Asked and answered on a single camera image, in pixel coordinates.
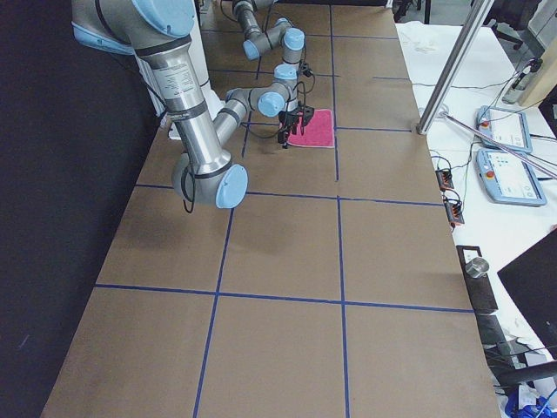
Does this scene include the black monitor corner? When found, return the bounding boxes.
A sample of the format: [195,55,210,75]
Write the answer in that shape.
[498,230,556,355]

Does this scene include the pink grey-backed towel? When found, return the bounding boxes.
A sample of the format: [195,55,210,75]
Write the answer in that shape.
[287,109,335,149]

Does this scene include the aluminium frame post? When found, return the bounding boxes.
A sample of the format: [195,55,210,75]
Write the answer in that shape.
[416,0,494,135]

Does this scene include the lower blue teach pendant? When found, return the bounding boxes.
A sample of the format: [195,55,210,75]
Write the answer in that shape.
[475,148,547,207]

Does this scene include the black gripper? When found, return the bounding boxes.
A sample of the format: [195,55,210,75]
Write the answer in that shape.
[278,110,301,149]

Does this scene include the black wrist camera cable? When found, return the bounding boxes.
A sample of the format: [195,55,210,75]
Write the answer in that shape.
[243,56,317,140]

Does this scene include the blue teach pendant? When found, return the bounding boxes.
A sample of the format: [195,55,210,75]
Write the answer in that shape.
[476,105,533,154]
[475,148,547,207]

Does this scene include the black flat bracket plate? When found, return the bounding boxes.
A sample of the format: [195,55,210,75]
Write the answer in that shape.
[456,245,498,315]

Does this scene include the orange black connector box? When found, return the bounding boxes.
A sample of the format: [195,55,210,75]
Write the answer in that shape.
[435,168,454,192]

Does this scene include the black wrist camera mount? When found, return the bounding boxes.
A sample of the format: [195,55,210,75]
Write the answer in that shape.
[298,104,315,128]

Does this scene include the upper blue teach pendant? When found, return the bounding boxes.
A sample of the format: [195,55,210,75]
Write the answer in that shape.
[476,105,533,154]

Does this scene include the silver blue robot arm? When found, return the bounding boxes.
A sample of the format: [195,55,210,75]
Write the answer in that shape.
[230,1,312,148]
[71,1,248,210]

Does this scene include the small metal cup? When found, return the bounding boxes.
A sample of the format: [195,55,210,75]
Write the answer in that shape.
[465,257,490,279]

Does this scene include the long metal reacher rod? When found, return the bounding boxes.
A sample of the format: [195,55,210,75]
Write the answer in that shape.
[439,111,557,180]

